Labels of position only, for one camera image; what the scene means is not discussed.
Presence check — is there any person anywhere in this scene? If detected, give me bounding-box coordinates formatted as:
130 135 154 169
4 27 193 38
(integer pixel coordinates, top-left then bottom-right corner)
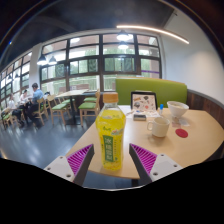
24 82 45 123
18 89 30 108
6 93 17 116

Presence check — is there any long linear ceiling light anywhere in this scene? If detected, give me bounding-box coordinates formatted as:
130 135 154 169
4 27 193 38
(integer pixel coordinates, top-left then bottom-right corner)
116 24 190 45

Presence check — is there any white printed booklet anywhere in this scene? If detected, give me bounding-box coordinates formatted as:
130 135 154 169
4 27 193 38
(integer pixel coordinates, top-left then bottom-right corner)
145 109 161 118

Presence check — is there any yellow drink bottle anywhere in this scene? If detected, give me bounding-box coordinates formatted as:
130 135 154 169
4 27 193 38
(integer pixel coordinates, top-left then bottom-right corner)
95 92 127 172

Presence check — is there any white ribbed mug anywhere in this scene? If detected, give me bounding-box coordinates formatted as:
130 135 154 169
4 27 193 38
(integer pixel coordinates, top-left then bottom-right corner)
146 116 171 139

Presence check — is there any group of green-seated wooden chairs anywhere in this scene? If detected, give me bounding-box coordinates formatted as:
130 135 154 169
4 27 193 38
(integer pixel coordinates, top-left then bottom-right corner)
0 89 102 129

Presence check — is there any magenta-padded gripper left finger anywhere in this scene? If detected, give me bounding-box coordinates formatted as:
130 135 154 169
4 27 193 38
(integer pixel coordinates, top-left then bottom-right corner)
43 143 95 187

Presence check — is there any green upholstered bench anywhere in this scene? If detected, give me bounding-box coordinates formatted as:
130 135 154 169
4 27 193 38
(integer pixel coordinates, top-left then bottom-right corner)
115 77 188 108

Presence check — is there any wooden dining table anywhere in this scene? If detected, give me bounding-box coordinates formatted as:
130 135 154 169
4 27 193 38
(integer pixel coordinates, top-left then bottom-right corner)
54 89 88 126

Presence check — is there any group of pendant lamps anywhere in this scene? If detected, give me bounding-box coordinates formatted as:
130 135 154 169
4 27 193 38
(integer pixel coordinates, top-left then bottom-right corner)
36 30 134 66

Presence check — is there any flat round red coaster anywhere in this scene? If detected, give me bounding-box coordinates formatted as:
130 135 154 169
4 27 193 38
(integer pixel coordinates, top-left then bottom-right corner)
175 128 189 139

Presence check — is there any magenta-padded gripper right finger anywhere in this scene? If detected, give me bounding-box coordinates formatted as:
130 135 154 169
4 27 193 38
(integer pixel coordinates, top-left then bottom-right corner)
128 143 184 186

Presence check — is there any small dark box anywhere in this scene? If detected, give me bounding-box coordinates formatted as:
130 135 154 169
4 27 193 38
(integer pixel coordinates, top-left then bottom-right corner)
132 113 147 121

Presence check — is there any white bowl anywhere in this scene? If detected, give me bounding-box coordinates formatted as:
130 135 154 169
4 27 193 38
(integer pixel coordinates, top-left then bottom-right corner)
166 100 190 119

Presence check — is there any black tablet with stickers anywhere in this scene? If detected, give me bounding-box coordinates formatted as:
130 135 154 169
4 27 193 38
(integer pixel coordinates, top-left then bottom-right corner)
130 91 158 113

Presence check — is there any black-framed window wall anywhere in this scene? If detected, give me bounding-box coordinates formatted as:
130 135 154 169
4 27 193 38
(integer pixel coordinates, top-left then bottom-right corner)
0 33 163 111

